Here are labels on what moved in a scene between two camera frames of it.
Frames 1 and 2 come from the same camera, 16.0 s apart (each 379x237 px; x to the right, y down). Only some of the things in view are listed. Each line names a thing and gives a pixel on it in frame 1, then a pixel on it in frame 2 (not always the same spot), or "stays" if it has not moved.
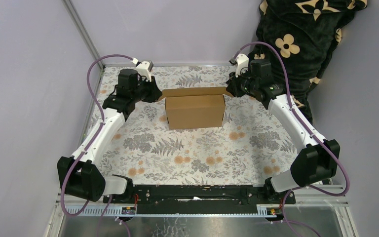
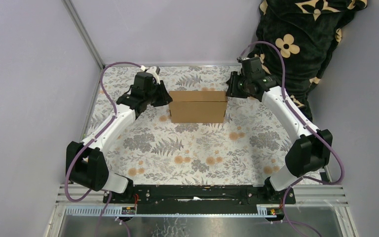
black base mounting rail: [200, 199] stays
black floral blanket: [306, 33] stays
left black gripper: [154, 92] to [164, 98]
